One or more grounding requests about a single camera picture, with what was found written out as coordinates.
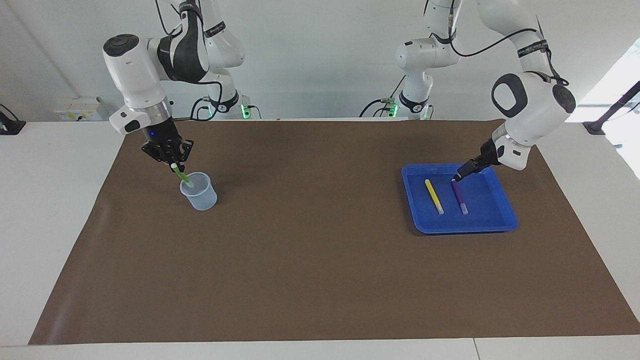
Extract green highlighter pen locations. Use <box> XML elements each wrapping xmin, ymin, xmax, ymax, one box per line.
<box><xmin>170</xmin><ymin>162</ymin><xmax>195</xmax><ymax>189</ymax></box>

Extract purple highlighter pen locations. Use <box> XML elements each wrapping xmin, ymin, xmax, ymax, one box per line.
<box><xmin>451</xmin><ymin>178</ymin><xmax>470</xmax><ymax>216</ymax></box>

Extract yellow highlighter pen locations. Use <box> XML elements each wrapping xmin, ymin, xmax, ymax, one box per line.
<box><xmin>424</xmin><ymin>178</ymin><xmax>445</xmax><ymax>215</ymax></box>

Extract clear plastic cup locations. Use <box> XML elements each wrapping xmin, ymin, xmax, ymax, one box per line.
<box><xmin>179</xmin><ymin>171</ymin><xmax>219</xmax><ymax>211</ymax></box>

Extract blue plastic tray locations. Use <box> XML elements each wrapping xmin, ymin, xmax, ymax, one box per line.
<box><xmin>401</xmin><ymin>162</ymin><xmax>519</xmax><ymax>235</ymax></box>

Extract black clamp stand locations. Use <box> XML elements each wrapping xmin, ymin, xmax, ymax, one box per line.
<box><xmin>582</xmin><ymin>80</ymin><xmax>640</xmax><ymax>136</ymax></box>

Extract brown table mat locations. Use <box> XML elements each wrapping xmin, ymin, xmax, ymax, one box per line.
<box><xmin>28</xmin><ymin>119</ymin><xmax>640</xmax><ymax>346</ymax></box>

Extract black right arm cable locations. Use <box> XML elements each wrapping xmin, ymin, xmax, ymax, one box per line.
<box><xmin>155</xmin><ymin>0</ymin><xmax>224</xmax><ymax>122</ymax></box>

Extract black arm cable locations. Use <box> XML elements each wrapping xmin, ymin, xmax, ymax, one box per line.
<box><xmin>155</xmin><ymin>0</ymin><xmax>224</xmax><ymax>122</ymax></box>
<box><xmin>447</xmin><ymin>10</ymin><xmax>571</xmax><ymax>87</ymax></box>

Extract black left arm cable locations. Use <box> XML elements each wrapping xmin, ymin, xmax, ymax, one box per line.
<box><xmin>447</xmin><ymin>10</ymin><xmax>571</xmax><ymax>87</ymax></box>

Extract black left base cable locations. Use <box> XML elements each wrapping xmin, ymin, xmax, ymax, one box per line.
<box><xmin>360</xmin><ymin>74</ymin><xmax>406</xmax><ymax>119</ymax></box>

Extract black table bracket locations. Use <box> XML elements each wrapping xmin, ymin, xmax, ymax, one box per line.
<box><xmin>0</xmin><ymin>104</ymin><xmax>27</xmax><ymax>136</ymax></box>

